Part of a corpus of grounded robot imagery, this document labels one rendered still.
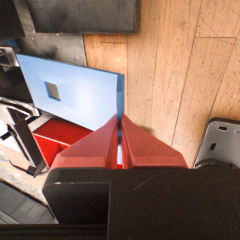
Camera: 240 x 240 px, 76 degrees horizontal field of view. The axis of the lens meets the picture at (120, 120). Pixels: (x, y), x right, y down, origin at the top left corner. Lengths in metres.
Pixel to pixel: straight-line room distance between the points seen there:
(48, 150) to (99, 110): 0.29
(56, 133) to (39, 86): 0.16
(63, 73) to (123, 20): 0.09
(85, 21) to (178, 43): 0.12
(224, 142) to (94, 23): 0.24
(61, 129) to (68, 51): 0.16
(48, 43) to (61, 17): 0.07
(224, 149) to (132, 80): 0.17
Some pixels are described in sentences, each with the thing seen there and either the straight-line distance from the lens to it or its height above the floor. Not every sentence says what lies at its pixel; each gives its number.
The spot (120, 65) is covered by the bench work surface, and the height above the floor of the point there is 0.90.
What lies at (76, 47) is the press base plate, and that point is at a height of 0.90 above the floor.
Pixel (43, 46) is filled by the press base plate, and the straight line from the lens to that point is 0.33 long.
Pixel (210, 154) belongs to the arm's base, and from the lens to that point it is 0.28.
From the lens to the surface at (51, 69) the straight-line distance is 0.18.
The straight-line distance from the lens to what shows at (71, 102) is 0.18.
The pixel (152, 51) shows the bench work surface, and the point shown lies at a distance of 0.22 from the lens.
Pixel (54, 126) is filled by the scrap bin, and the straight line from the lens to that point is 0.38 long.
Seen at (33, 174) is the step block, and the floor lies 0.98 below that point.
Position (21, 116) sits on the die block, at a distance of 0.35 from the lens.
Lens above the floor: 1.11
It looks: 48 degrees down
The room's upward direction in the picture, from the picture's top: 143 degrees counter-clockwise
